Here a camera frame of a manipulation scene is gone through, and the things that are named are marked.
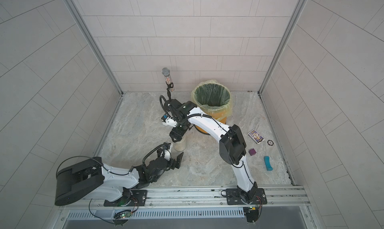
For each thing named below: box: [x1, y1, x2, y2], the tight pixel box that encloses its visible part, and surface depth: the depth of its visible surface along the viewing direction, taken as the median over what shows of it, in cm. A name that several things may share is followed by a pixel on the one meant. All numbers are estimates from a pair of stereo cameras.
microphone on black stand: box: [161, 67, 175, 100], surface depth 93 cm
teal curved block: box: [263, 156, 273, 171], surface depth 84 cm
